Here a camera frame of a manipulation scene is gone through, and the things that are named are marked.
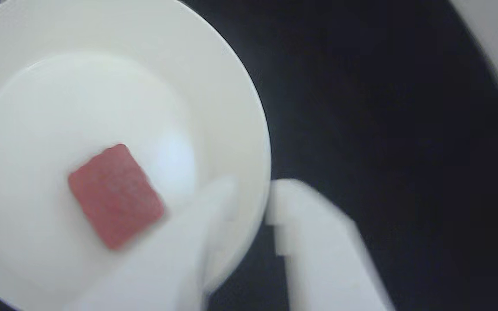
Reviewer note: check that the white round plate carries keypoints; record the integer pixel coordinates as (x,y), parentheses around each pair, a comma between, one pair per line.
(102,86)

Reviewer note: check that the black desk mat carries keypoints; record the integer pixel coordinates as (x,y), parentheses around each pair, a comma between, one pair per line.
(383,108)

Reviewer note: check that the brown square toy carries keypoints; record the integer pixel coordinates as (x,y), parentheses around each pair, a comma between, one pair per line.
(117,196)

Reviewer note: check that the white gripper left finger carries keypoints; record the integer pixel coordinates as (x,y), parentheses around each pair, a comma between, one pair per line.
(167,259)

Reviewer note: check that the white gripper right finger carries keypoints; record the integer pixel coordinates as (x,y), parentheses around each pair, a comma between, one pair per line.
(318,250)

